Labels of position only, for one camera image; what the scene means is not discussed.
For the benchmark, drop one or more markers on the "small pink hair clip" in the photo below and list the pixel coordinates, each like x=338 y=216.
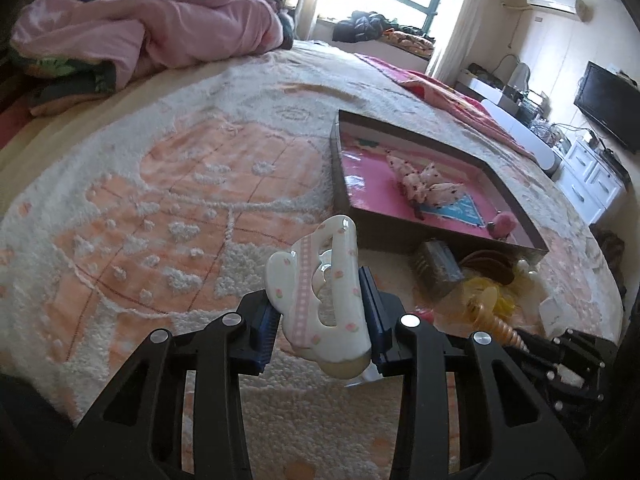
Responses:
x=502 y=225

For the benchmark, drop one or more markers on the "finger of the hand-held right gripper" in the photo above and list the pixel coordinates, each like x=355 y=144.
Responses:
x=585 y=360

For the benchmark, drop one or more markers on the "floral fabric hair scrunchie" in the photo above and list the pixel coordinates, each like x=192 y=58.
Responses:
x=425 y=185

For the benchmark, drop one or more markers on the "dark jacket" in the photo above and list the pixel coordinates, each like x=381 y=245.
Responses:
x=362 y=25

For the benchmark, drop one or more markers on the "white drawer cabinet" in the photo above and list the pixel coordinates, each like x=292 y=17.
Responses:
x=590 y=180

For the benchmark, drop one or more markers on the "pink and dark floral duvet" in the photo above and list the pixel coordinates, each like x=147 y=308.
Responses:
x=200 y=25

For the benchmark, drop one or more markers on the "striped cone hair clip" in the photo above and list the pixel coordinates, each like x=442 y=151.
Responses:
x=505 y=331

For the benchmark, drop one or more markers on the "dark bag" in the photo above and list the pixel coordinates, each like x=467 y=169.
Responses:
x=610 y=252

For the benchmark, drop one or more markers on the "clear bag of earrings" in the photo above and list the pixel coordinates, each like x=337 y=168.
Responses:
x=555 y=312

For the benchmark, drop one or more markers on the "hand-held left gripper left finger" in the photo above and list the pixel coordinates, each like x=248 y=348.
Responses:
x=262 y=332

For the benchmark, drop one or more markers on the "yellow hair claw clip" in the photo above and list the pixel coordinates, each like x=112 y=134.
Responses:
x=492 y=300

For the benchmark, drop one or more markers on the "white air conditioner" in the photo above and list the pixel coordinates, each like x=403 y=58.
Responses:
x=552 y=2

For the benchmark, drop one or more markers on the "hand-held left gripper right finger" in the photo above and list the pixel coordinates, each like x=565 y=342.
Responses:
x=374 y=320

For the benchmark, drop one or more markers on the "white bed footboard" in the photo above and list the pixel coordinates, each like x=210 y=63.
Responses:
x=525 y=135

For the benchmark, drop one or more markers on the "colourful patterned cloth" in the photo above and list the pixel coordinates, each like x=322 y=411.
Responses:
x=410 y=41

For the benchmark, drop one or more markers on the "white floral hair claw clip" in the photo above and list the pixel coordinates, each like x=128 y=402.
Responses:
x=345 y=305

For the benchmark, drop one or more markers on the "red and pink blanket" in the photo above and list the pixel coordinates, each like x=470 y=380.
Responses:
x=440 y=92

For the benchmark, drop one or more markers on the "dark metallic hair comb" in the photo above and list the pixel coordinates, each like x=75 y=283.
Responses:
x=435 y=267

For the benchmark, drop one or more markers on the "cluttered white desk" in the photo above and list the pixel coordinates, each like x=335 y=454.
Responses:
x=485 y=85

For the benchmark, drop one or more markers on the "black television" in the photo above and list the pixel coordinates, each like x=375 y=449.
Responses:
x=607 y=105

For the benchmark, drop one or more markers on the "brown oval hair clip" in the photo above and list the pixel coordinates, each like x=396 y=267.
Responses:
x=492 y=265

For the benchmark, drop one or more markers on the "brown box with pink lining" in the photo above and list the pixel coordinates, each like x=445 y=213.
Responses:
x=370 y=180

